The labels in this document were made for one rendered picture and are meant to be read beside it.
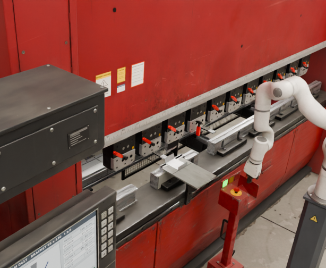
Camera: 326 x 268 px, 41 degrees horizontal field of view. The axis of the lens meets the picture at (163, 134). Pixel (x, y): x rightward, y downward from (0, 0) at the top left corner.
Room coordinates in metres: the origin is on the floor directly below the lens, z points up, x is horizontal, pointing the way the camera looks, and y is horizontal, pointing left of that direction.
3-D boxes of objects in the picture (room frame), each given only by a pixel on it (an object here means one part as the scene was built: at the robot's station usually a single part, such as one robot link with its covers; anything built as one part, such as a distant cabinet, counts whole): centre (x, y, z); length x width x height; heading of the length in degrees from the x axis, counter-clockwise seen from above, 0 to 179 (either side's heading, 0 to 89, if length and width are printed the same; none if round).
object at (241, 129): (3.16, -0.87, 0.92); 1.67 x 0.06 x 0.10; 140
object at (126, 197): (1.77, 0.30, 0.92); 0.50 x 0.06 x 0.10; 140
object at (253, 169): (2.28, -0.58, 0.95); 0.10 x 0.07 x 0.11; 45
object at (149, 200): (2.66, -0.51, 0.85); 3.00 x 0.21 x 0.04; 140
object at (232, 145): (2.62, -0.49, 0.89); 0.30 x 0.05 x 0.03; 140
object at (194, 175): (2.10, -0.17, 1.00); 0.26 x 0.18 x 0.01; 50
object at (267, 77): (2.94, -0.69, 1.26); 0.15 x 0.09 x 0.17; 140
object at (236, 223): (2.27, -0.52, 0.39); 0.05 x 0.05 x 0.54; 45
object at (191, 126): (2.32, -0.17, 1.26); 0.15 x 0.09 x 0.17; 140
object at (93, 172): (2.69, -0.08, 0.93); 2.30 x 0.14 x 0.10; 140
